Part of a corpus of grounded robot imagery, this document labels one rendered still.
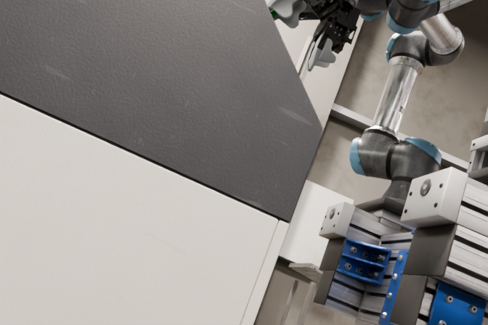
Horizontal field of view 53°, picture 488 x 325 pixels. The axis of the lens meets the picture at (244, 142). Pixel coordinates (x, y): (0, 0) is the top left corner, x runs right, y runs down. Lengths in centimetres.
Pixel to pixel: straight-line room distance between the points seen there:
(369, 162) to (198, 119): 88
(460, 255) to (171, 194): 48
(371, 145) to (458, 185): 67
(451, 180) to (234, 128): 38
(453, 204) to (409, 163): 59
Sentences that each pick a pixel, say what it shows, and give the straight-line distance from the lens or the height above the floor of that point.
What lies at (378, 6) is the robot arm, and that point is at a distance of 139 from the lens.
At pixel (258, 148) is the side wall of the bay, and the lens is 73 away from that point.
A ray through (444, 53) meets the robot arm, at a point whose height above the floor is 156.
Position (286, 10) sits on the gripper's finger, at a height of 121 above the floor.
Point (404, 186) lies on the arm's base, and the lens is 144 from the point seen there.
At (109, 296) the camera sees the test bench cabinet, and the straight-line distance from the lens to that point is 69.
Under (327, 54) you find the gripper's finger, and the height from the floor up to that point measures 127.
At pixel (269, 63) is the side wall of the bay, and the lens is 77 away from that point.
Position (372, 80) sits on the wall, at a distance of 467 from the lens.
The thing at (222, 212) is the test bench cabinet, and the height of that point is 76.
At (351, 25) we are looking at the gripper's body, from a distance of 126.
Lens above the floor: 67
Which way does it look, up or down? 16 degrees up
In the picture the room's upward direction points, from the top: 22 degrees clockwise
